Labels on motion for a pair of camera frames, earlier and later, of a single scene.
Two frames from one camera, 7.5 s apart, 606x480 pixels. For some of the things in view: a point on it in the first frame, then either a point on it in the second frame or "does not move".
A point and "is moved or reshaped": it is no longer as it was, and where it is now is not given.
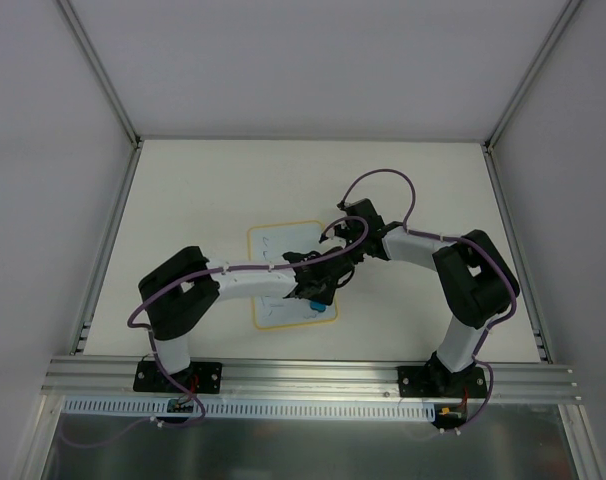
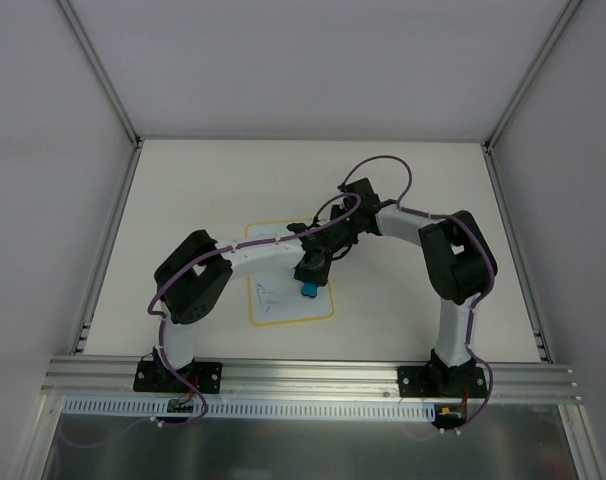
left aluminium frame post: x=100 y=72 does not move
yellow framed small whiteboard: x=269 y=241 does not move
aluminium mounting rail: x=108 y=378 does not move
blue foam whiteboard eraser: x=318 y=306 is moved or reshaped
